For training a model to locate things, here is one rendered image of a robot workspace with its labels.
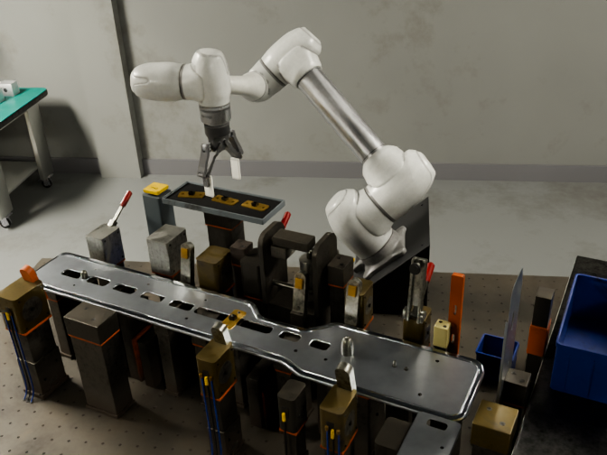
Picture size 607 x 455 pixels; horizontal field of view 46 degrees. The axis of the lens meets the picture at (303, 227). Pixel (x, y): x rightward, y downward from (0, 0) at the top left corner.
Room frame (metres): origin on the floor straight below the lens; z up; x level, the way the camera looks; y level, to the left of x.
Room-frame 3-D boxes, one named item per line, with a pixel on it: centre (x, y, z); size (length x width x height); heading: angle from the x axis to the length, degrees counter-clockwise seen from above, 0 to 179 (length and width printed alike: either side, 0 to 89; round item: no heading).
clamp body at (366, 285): (1.61, -0.15, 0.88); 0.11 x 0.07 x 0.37; 152
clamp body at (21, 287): (1.67, 0.82, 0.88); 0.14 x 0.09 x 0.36; 152
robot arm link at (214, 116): (1.97, 0.24, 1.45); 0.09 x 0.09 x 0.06
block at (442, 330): (1.42, -0.34, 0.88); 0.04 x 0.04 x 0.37; 62
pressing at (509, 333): (1.21, -0.43, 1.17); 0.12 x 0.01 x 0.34; 152
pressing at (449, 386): (1.57, 0.22, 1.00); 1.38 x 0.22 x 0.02; 62
